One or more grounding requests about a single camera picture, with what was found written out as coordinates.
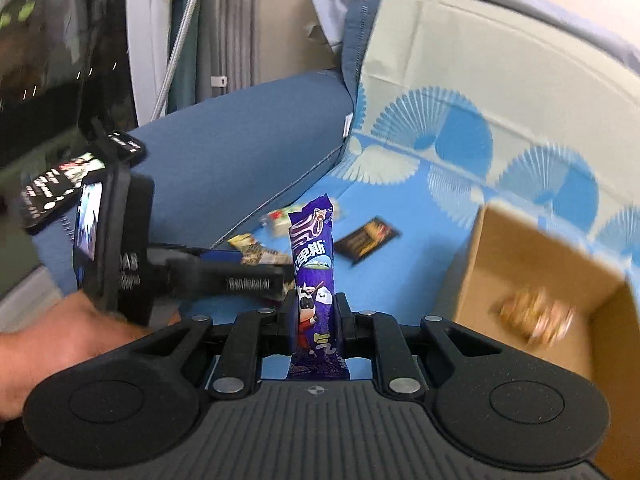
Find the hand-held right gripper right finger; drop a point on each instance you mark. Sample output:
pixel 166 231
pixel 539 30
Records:
pixel 345 327

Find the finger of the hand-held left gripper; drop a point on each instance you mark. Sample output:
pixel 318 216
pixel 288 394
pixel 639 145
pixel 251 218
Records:
pixel 240 282
pixel 220 256

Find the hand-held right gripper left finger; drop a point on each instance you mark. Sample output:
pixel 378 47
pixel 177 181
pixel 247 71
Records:
pixel 280 327

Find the yellow snack packet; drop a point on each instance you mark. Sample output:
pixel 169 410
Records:
pixel 250 250

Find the purple snack packet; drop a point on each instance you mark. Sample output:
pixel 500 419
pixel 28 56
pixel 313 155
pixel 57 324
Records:
pixel 312 260

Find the brown cardboard box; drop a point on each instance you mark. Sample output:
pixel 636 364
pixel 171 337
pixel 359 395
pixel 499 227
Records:
pixel 500 260

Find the clear bag of biscuits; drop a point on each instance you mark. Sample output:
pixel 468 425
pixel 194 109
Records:
pixel 537 315

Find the person's left forearm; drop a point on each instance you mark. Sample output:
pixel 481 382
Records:
pixel 22 370

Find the person's left hand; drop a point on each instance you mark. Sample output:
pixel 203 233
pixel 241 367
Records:
pixel 100 340

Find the clear bag of green nuts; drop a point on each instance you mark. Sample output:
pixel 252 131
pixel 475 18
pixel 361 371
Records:
pixel 275 221

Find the black snack packet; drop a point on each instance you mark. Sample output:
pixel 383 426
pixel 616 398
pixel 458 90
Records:
pixel 367 240

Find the blue sofa armrest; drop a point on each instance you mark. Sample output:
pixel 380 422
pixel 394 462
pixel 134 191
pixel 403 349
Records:
pixel 225 150

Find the beige snack bag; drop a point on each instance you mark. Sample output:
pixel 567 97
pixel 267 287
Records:
pixel 339 211

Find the metal pole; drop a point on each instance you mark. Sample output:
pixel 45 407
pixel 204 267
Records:
pixel 175 60

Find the dark window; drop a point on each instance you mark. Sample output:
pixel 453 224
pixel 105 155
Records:
pixel 50 60

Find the grey curtain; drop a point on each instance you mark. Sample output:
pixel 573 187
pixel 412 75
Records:
pixel 230 20

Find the grey-blue sofa back cushion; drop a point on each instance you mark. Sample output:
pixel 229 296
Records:
pixel 340 5

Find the white window frame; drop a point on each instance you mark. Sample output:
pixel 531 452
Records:
pixel 147 35

